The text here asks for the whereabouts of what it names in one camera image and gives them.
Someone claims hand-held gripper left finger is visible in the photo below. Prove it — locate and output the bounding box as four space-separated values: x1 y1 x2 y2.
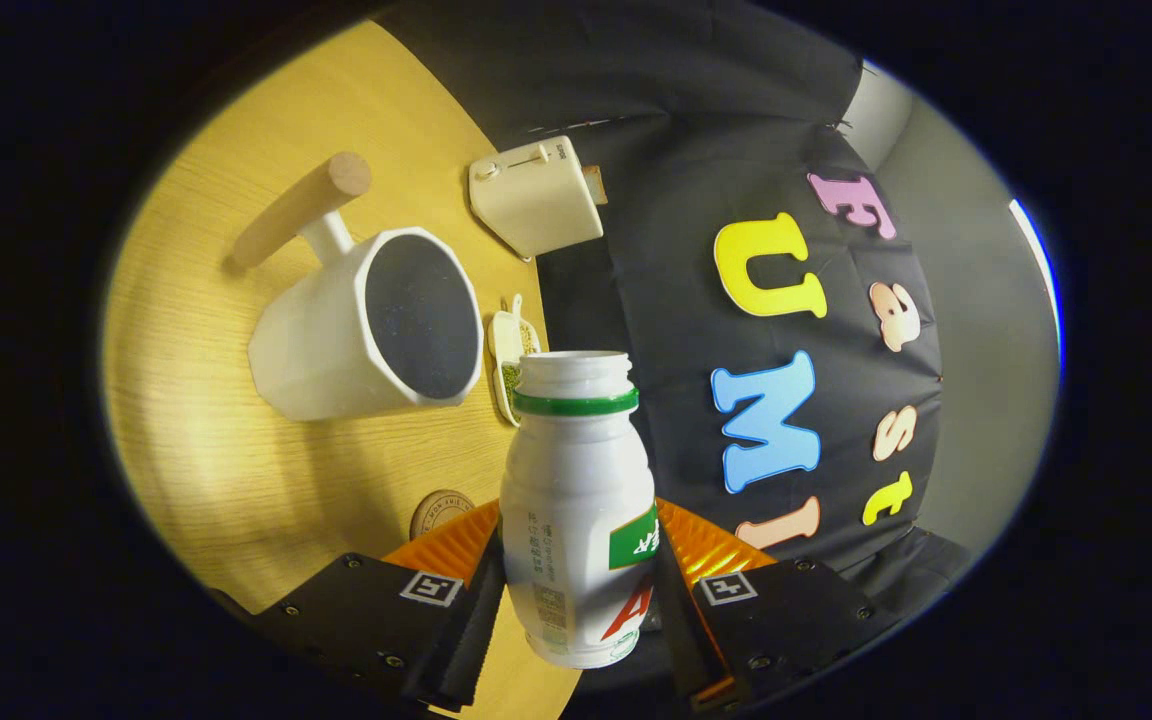
236 497 507 713

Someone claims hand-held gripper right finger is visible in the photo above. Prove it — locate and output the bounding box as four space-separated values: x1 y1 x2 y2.
654 497 902 713

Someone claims round wooden coaster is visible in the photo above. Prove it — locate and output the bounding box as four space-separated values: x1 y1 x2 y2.
409 489 477 542

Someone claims white juice bottle green label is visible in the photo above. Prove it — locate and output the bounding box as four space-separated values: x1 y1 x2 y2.
499 350 659 670

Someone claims white cup with wooden handle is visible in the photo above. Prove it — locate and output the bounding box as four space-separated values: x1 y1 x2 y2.
228 151 485 422

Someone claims white divided condiment dish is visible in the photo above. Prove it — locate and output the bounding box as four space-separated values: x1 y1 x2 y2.
487 293 543 428

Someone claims black backdrop cloth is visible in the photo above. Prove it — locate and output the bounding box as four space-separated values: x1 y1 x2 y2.
376 0 977 691

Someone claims wooden table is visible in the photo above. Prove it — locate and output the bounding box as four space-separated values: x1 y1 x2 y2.
101 20 587 720

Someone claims cream toaster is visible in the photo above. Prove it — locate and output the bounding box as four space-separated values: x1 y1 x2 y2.
468 135 605 262

